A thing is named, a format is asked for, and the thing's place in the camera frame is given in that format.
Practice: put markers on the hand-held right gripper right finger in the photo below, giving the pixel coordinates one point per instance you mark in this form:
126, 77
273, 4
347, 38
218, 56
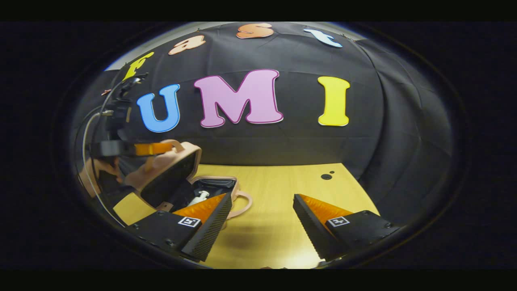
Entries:
311, 230

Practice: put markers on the pink backdrop clip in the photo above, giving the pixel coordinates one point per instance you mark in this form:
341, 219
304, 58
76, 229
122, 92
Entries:
106, 92

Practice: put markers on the white pump bottle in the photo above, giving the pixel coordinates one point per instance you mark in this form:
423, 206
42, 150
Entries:
200, 198

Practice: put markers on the pink suitcase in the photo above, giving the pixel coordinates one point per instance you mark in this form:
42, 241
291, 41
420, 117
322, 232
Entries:
169, 178

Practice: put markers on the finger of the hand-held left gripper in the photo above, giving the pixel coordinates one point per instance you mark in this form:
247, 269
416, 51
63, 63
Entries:
113, 148

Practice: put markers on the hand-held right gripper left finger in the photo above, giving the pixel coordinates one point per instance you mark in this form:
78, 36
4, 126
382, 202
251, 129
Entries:
210, 230

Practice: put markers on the black backdrop cloth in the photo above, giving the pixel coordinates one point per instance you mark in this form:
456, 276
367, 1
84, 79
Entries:
303, 141

